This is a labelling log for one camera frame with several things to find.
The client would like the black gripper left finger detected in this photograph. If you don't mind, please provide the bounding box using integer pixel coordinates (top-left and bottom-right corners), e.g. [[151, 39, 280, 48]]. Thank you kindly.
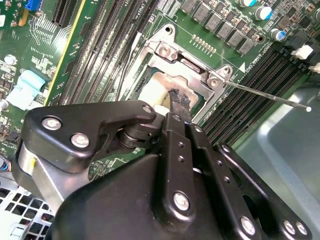
[[11, 88, 198, 225]]

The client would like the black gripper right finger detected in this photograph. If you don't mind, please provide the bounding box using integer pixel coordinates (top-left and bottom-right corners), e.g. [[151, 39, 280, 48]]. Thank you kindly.
[[180, 93, 313, 240]]

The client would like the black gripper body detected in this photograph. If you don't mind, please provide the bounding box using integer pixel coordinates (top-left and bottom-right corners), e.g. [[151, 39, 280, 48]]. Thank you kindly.
[[51, 151, 241, 240]]

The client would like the metal socket cover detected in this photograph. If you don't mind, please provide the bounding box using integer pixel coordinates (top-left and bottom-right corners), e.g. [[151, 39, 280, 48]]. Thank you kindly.
[[139, 41, 226, 118]]

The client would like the metal locking lever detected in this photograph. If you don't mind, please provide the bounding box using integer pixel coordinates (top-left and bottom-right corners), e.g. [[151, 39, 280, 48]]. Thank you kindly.
[[116, 31, 143, 101], [223, 80, 312, 112]]

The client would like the silver CPU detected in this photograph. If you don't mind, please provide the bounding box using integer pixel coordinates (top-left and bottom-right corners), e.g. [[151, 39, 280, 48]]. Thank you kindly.
[[137, 71, 203, 111]]

